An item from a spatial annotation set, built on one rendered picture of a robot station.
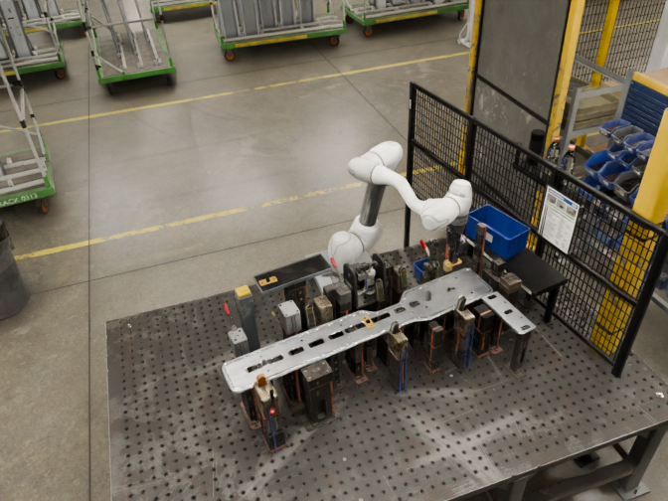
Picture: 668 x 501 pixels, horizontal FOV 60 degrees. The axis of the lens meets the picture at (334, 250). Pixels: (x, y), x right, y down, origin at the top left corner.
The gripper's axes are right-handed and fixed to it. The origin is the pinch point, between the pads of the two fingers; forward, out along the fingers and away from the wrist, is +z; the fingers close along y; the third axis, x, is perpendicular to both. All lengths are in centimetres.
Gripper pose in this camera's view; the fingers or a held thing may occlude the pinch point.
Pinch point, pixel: (453, 255)
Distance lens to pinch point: 283.2
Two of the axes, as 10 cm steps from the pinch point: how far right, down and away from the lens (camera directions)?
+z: 0.5, 7.9, 6.1
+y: 4.5, 5.3, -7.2
